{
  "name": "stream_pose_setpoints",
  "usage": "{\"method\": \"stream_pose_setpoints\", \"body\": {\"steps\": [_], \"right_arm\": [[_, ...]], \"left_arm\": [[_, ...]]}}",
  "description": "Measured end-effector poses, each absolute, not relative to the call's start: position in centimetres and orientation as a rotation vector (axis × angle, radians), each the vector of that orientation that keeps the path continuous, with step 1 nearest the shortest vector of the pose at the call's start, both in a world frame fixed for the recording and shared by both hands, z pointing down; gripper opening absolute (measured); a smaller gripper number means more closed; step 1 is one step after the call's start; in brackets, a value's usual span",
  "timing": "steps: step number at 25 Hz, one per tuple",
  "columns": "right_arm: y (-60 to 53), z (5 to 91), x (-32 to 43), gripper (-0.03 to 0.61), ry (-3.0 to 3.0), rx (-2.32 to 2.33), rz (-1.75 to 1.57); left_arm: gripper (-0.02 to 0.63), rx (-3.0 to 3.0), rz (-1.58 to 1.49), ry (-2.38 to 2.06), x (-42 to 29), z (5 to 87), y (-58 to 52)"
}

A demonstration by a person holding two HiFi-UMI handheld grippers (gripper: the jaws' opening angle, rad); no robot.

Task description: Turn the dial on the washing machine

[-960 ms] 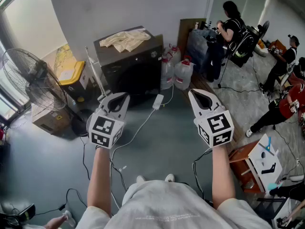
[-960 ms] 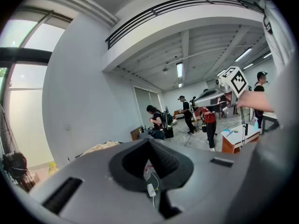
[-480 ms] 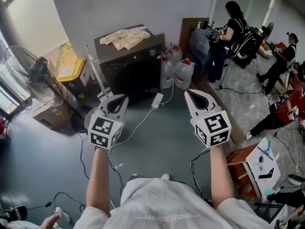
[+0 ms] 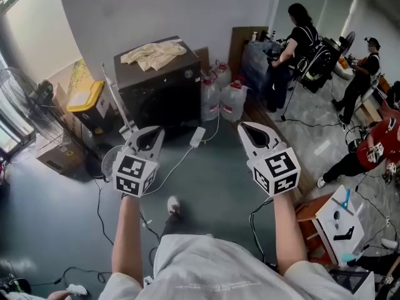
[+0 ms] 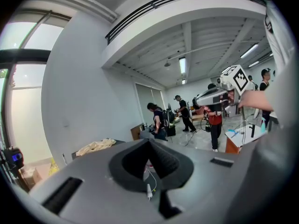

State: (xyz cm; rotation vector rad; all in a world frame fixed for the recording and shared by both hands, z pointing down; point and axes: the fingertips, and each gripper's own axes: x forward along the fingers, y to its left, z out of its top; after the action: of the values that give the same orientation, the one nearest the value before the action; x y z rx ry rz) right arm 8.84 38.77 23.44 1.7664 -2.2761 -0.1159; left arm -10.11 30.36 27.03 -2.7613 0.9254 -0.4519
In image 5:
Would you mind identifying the white topped orange table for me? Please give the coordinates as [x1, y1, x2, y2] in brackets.
[224, 122, 269, 154]

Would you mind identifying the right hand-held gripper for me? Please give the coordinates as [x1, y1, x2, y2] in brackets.
[195, 64, 249, 107]

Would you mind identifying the person's right hand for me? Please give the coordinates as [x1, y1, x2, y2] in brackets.
[225, 90, 235, 107]

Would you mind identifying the white power cable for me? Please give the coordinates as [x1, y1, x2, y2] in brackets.
[142, 167, 157, 202]

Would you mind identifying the person's light grey t-shirt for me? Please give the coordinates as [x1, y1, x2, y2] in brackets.
[263, 0, 297, 84]

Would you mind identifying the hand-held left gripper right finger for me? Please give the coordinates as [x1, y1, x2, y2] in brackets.
[149, 139, 257, 221]

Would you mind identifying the open brown cardboard box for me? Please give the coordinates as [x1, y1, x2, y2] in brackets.
[18, 163, 53, 192]

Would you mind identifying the large frosted glass window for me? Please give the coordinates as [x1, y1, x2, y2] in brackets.
[0, 10, 71, 172]

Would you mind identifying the cream crumpled garment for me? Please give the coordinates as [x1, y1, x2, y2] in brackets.
[76, 138, 117, 158]

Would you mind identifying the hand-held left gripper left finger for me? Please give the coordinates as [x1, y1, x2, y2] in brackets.
[29, 139, 164, 221]

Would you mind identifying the grey roller blind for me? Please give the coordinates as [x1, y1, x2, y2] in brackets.
[135, 83, 165, 128]

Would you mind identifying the person's right forearm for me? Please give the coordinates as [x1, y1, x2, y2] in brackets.
[238, 90, 274, 113]

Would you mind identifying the black metal railing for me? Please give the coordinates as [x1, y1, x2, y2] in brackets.
[105, 0, 267, 46]

